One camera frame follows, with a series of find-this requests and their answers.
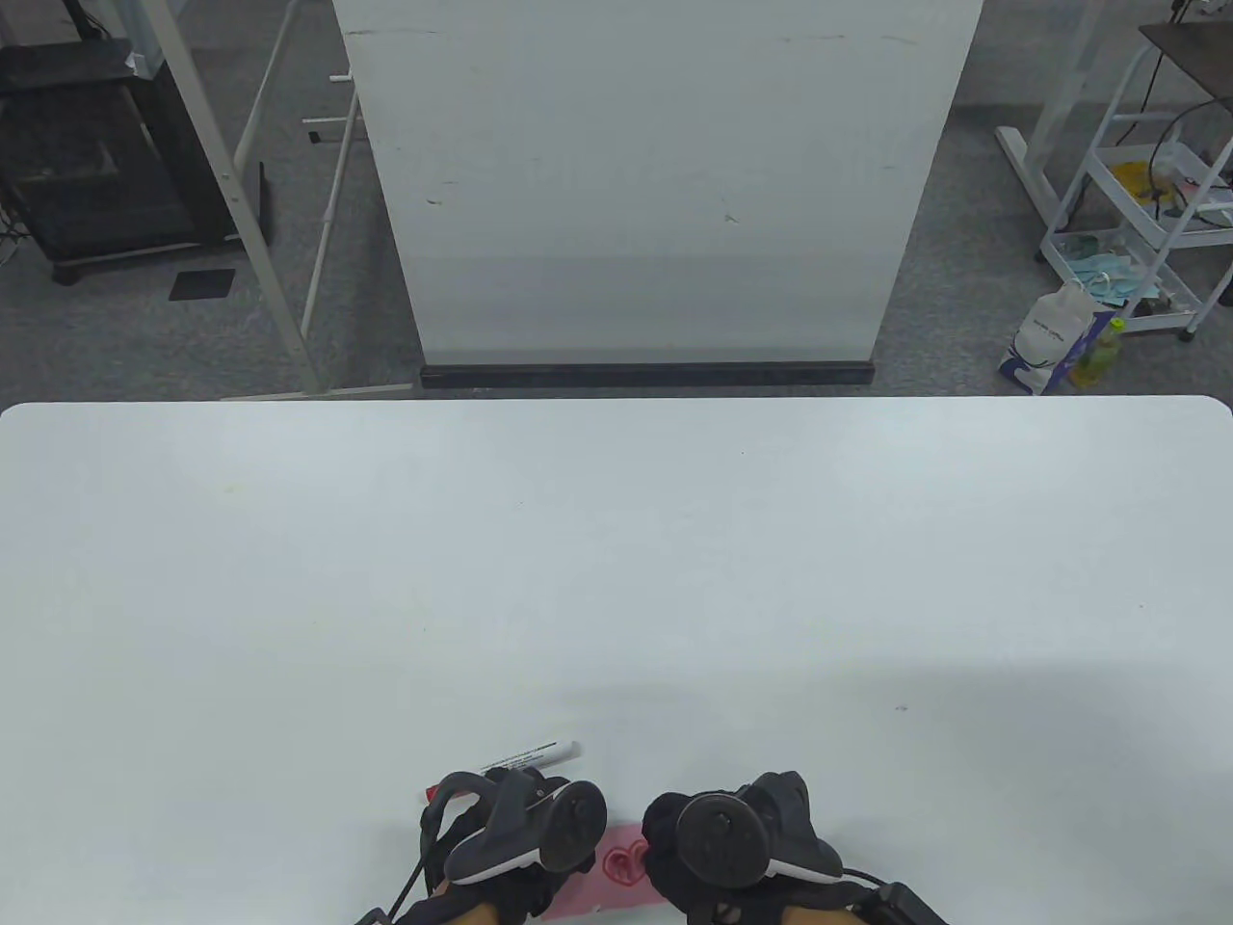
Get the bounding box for person's right hand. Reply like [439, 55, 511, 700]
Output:
[641, 792, 853, 925]

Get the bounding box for person's left hand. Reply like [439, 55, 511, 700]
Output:
[424, 766, 600, 925]

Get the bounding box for pink heart outline paper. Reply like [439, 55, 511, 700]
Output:
[544, 822, 666, 918]

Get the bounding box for black and white controller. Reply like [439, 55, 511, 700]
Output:
[674, 771, 844, 889]
[419, 769, 608, 887]

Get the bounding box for white marker with red cap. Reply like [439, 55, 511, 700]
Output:
[424, 740, 582, 801]

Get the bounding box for person's left forearm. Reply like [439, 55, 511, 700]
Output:
[429, 882, 497, 925]

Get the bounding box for black partition base bar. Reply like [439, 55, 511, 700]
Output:
[420, 361, 876, 390]

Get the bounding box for white plastic bag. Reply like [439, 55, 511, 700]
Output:
[997, 279, 1118, 396]

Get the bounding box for large white partition board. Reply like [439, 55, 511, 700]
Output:
[330, 0, 985, 365]

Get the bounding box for yellow-green bottle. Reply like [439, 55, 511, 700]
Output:
[1071, 318, 1128, 391]

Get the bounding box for blue face masks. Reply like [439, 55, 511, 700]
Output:
[1055, 231, 1167, 309]

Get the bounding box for white table leg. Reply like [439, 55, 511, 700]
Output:
[995, 0, 1109, 229]

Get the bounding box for white utility cart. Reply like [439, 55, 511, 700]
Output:
[1038, 39, 1233, 343]

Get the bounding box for yellow item on cart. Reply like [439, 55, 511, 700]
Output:
[1113, 159, 1171, 203]

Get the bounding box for black cabinet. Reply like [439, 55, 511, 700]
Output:
[0, 39, 242, 285]

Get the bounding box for brown tabletop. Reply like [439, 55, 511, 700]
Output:
[1140, 19, 1233, 112]

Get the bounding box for black controller lanyard cord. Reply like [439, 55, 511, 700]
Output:
[352, 829, 430, 925]

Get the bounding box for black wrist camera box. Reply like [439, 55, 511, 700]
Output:
[857, 882, 945, 925]

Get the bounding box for white tube frame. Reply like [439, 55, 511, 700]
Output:
[231, 0, 365, 343]

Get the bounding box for white flat post stand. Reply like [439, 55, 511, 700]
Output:
[140, 0, 417, 401]

